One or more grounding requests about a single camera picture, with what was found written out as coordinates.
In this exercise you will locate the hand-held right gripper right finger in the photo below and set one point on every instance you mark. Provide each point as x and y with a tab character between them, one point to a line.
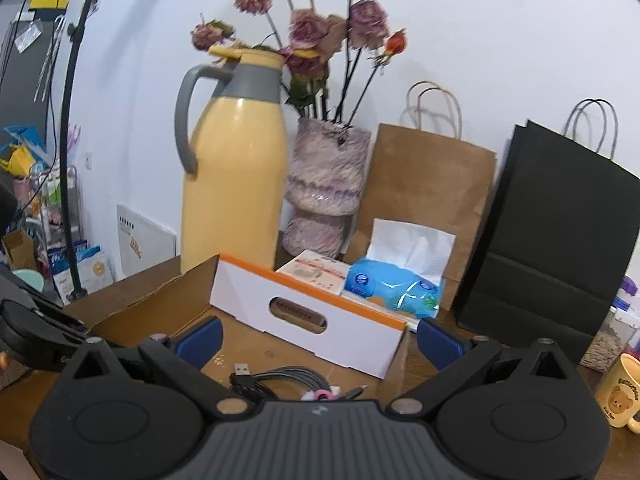
440	342

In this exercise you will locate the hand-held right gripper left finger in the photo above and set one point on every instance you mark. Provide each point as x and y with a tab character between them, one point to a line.
202	342

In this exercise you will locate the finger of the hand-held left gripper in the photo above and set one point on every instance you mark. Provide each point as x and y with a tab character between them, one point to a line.
60	317

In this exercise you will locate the orange cardboard box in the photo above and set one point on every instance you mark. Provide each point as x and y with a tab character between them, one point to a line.
300	305

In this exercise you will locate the white blue pouch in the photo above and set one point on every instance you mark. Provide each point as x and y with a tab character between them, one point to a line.
90	270

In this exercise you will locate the blue tissue pack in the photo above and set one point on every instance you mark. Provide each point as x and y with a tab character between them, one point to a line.
390	285

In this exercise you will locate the white desk calendar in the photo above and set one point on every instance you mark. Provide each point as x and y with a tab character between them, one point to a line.
145	240

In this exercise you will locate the white red flat carton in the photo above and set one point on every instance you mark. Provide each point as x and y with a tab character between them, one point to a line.
312	269

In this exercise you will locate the black paper bag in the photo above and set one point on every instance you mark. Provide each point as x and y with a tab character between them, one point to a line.
550	240

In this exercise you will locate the yellow thermos jug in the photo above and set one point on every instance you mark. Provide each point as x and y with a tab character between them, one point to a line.
235	185

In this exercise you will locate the brown paper bag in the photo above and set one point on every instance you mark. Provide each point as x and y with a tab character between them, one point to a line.
425	180

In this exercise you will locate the clear container purple lid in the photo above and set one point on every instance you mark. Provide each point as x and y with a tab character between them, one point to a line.
607	340

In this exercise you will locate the yellow bear mug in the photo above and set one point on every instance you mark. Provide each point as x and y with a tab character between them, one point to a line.
620	390

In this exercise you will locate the pink fuzzy vase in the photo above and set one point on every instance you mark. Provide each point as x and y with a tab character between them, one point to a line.
325	175

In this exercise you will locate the black lamp stand pole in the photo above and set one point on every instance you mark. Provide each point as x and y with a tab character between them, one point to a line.
70	110

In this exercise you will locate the dried pink roses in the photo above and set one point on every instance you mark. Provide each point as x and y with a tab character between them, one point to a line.
310	30

